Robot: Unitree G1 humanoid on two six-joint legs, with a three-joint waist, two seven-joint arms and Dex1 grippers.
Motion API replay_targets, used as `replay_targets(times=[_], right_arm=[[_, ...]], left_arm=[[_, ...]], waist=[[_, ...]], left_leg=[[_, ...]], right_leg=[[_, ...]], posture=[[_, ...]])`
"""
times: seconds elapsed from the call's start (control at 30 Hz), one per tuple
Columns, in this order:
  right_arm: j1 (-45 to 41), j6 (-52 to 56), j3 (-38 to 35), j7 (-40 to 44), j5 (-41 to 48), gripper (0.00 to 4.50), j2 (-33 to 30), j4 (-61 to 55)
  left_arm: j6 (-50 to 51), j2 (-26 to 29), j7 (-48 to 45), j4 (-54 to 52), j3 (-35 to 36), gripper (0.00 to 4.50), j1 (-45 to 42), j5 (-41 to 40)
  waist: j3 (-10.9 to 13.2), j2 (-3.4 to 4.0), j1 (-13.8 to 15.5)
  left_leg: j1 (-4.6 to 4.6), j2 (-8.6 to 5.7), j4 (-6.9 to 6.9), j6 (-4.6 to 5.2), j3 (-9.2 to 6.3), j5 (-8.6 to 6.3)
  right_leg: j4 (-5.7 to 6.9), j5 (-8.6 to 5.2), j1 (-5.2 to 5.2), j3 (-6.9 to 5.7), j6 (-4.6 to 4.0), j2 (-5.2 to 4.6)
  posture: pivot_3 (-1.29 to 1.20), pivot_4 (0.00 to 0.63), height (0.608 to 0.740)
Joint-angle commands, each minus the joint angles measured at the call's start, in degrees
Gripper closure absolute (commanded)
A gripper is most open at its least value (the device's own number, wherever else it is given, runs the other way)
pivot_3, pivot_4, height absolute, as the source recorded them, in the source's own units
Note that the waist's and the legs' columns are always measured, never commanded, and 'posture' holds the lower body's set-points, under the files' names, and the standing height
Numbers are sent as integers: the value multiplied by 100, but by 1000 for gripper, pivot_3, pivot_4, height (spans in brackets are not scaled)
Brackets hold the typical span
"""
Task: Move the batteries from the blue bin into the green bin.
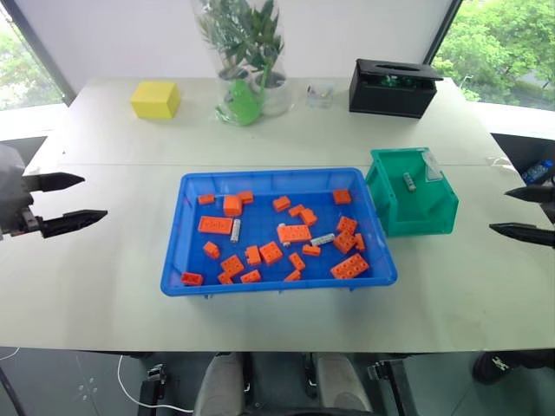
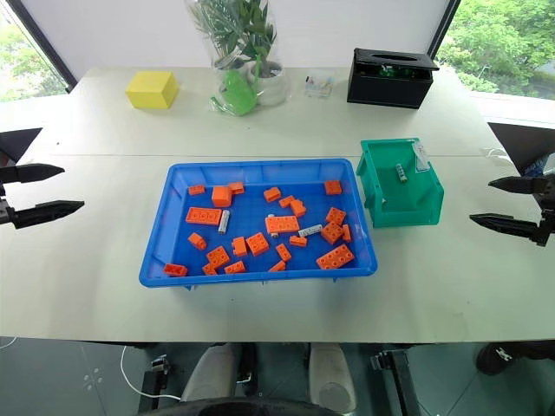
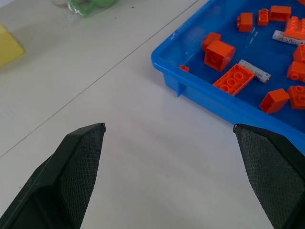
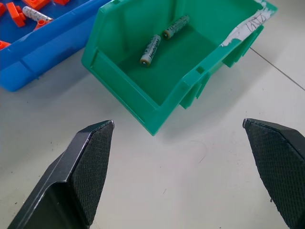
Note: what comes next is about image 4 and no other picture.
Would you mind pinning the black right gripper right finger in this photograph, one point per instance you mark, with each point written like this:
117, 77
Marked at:
277, 164

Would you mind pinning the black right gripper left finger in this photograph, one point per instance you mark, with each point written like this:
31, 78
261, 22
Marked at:
78, 171

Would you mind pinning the blue plastic storage bin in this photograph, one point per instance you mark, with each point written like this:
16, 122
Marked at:
47, 47

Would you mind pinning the white AA battery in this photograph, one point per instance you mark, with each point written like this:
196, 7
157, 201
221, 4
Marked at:
175, 26
35, 14
150, 50

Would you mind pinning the torn white paper label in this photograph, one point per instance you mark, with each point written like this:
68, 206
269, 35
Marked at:
247, 26

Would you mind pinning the green plastic storage bin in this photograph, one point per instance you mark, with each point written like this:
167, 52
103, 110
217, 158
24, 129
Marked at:
166, 59

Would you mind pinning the orange building block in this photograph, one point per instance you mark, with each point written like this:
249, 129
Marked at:
19, 9
2, 9
14, 14
3, 44
42, 23
62, 1
35, 3

